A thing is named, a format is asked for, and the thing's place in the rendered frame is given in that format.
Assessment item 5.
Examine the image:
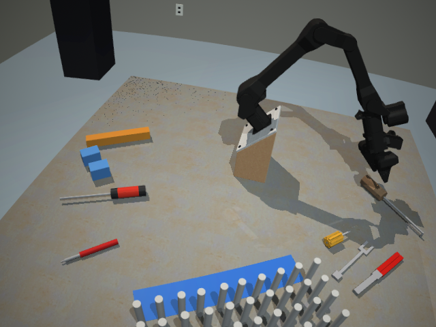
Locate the orange rectangular bar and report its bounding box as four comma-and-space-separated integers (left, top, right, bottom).
86, 127, 150, 148

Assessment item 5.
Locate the blue tape strip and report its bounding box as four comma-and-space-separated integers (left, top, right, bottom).
133, 255, 296, 321

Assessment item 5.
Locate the blue cube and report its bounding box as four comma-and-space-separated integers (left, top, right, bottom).
89, 159, 110, 181
80, 145, 102, 166

